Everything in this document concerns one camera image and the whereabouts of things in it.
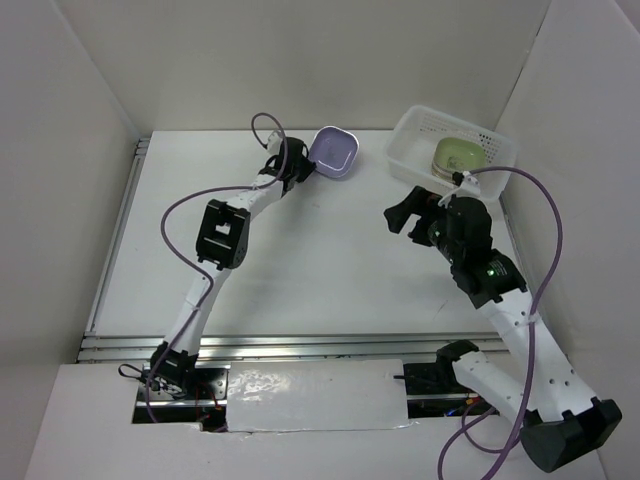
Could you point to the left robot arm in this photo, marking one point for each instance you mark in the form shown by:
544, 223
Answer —
221, 246

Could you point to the purple panda plate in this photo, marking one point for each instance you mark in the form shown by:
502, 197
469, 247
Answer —
333, 151

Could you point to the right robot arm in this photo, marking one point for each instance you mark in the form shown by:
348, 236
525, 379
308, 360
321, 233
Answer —
558, 418

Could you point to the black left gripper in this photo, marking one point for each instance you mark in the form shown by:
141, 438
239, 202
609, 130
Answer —
308, 169

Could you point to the white plastic bin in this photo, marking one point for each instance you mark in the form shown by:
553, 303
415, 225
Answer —
412, 144

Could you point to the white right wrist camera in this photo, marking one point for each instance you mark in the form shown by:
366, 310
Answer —
466, 186

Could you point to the aluminium table edge rail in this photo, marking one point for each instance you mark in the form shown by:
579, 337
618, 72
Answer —
99, 349

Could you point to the green panda plate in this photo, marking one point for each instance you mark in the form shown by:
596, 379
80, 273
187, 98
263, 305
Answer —
456, 155

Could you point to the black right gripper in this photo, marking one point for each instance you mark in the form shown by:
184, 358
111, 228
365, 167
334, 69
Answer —
421, 202

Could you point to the white foil cover sheet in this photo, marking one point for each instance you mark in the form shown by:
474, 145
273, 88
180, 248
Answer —
327, 395

